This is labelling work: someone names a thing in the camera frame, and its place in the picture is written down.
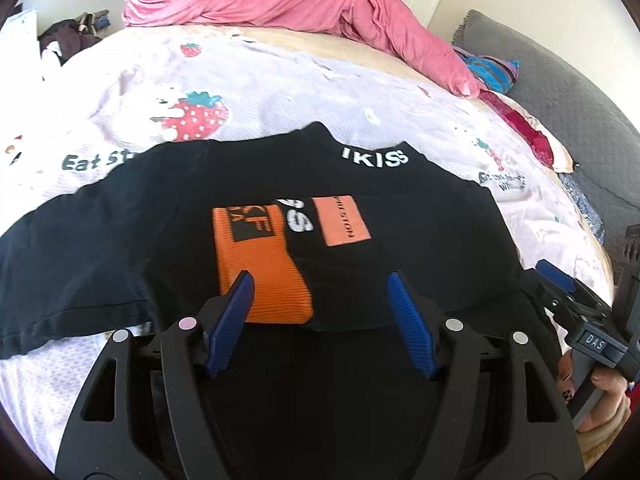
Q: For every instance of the orange ribbed sock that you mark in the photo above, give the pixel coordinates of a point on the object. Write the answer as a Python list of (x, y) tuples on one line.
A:
[(260, 260)]

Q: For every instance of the person's right hand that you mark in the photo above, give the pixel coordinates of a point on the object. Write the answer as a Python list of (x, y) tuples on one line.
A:
[(607, 400)]

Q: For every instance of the pile of dark clothes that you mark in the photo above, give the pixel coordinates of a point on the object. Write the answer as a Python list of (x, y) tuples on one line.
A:
[(67, 40)]

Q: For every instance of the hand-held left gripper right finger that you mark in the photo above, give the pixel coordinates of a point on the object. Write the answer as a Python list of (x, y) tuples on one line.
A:
[(410, 325)]

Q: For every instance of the black sock with orange patch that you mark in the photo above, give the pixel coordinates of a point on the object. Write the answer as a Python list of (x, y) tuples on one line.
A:
[(340, 280)]

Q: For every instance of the strawberry printed lilac bedsheet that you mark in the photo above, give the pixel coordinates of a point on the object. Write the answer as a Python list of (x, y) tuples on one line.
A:
[(300, 90)]

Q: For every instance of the red patterned pillow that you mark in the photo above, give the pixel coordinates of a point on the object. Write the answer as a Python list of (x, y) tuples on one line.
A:
[(525, 127)]

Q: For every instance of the blue striped cloth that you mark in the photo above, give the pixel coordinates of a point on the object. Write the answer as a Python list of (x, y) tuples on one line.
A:
[(492, 72)]

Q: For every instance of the pink duvet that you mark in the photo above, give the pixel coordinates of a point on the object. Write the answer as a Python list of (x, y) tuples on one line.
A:
[(275, 0)]

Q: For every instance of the grey quilted headboard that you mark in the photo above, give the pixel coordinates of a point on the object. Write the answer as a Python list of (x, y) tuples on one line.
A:
[(575, 80)]

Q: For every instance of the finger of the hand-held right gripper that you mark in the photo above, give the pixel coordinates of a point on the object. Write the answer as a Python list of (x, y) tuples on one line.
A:
[(552, 272)]

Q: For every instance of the dark blue patterned pillow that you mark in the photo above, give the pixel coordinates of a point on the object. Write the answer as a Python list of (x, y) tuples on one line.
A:
[(585, 210)]

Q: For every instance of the black t-shirt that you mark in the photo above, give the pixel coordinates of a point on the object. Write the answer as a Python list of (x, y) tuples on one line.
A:
[(150, 230)]

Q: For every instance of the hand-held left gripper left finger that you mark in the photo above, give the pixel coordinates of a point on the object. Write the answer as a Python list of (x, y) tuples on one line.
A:
[(232, 320)]

